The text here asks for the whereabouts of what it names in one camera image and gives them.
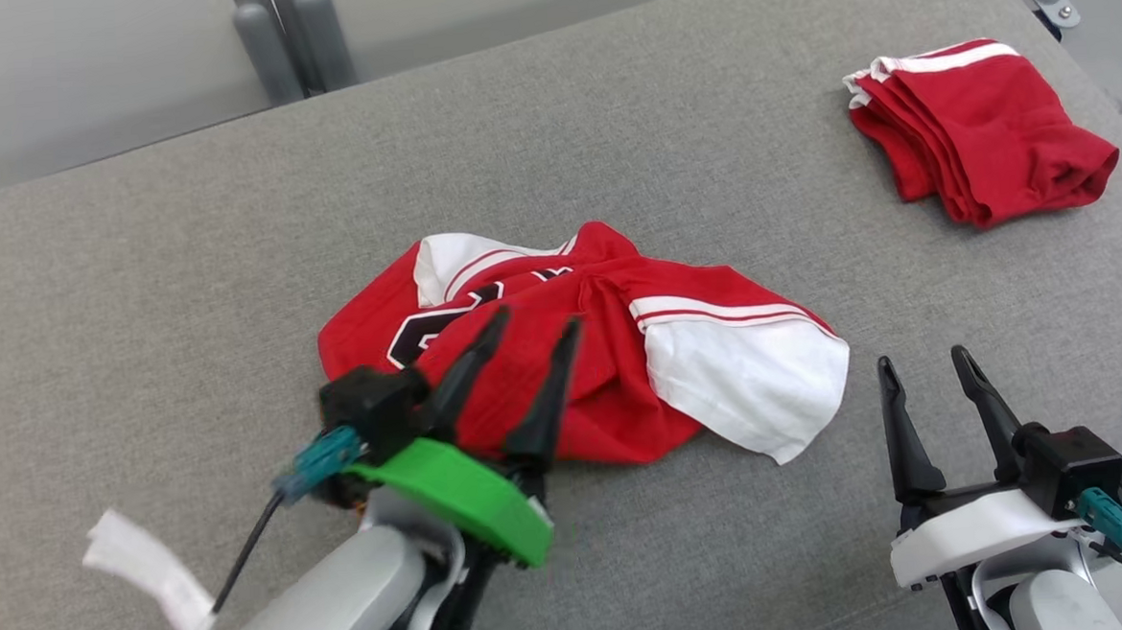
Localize grey partition post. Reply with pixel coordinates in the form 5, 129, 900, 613
229, 0, 360, 110

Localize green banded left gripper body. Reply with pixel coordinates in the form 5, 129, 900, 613
342, 431, 557, 578

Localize folded red white shorts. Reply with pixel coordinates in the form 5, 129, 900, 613
841, 32, 1122, 237

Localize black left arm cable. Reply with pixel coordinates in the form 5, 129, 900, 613
166, 425, 375, 630

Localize red white jersey shirt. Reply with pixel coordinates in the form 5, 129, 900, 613
312, 207, 856, 491

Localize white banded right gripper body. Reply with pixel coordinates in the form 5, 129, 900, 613
885, 479, 1094, 593

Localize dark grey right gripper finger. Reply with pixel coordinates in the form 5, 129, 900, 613
950, 342, 1026, 485
877, 353, 948, 506

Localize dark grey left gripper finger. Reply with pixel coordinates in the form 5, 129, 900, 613
425, 305, 519, 436
497, 316, 591, 467

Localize grey fabric sofa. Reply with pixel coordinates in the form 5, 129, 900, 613
0, 0, 1122, 630

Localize white tape tag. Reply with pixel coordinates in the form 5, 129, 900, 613
80, 503, 220, 630

